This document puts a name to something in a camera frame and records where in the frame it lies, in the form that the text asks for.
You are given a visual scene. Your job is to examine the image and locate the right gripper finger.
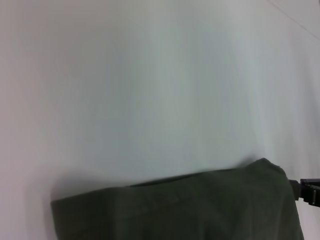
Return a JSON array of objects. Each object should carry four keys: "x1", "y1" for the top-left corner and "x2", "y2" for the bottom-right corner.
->
[{"x1": 287, "y1": 177, "x2": 320, "y2": 207}]

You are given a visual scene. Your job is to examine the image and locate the dark green printed t-shirt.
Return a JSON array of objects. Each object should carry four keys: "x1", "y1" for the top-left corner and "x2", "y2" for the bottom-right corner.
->
[{"x1": 50, "y1": 157, "x2": 306, "y2": 240}]

